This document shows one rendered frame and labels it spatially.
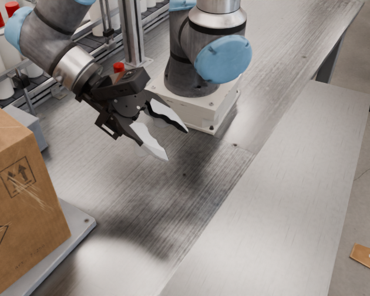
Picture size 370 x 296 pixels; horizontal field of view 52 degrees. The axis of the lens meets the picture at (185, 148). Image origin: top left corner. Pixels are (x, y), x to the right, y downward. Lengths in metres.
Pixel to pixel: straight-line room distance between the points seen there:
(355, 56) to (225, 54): 2.46
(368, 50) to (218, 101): 2.43
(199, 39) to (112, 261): 0.46
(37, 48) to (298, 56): 0.87
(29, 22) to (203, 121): 0.47
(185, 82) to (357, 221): 1.27
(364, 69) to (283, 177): 2.20
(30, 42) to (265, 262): 0.58
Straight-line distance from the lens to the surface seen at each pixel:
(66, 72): 0.70
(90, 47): 1.27
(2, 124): 0.62
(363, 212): 2.02
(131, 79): 0.61
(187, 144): 0.95
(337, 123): 1.08
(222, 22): 0.75
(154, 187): 0.85
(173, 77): 0.96
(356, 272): 1.82
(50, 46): 0.71
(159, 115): 0.71
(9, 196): 0.63
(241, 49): 0.77
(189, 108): 0.95
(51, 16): 0.70
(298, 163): 0.94
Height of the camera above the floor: 1.48
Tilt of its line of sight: 44 degrees down
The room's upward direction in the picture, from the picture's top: straight up
